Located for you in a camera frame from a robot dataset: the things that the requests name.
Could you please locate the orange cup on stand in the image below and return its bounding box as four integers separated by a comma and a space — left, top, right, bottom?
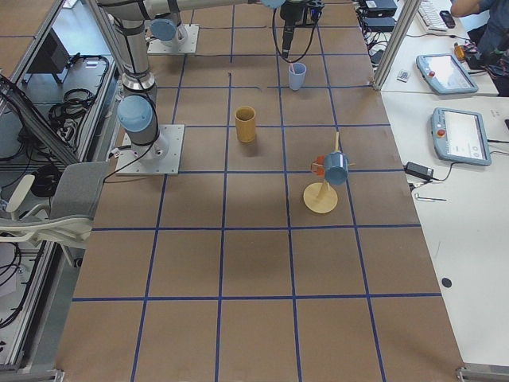
310, 156, 324, 177

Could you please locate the white keyboard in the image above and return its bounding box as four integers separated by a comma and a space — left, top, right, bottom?
416, 1, 449, 33

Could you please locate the bamboo wooden cup holder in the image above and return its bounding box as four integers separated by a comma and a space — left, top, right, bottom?
235, 106, 256, 143

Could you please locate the black power brick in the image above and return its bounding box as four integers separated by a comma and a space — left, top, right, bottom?
404, 162, 434, 181

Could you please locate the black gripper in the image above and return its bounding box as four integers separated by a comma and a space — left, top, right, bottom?
282, 20, 295, 57

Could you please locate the teach pendant far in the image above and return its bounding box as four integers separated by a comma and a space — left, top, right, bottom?
415, 53, 478, 95

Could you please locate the light blue plastic cup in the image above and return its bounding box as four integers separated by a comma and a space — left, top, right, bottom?
288, 62, 307, 91

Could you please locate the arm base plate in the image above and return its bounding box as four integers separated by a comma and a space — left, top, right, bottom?
147, 19, 199, 56
115, 124, 185, 176

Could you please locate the aluminium frame post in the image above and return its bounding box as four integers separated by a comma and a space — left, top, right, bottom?
372, 0, 421, 91

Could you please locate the teach pendant near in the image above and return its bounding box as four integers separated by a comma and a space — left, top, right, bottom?
430, 107, 492, 166

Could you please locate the grey office chair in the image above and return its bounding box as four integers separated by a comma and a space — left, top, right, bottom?
1, 162, 109, 267

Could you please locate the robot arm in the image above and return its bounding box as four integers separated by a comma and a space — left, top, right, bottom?
96, 1, 241, 162
260, 0, 324, 28

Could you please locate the person at desk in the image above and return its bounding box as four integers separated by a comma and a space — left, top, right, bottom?
450, 0, 508, 82

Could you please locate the teach pendant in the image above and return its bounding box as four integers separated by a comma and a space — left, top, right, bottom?
430, 107, 492, 166
415, 53, 478, 95

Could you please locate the blue cup on stand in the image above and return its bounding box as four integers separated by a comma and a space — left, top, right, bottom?
323, 151, 348, 185

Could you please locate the wooden mug tree stand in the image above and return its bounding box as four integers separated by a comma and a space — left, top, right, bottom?
303, 131, 343, 214

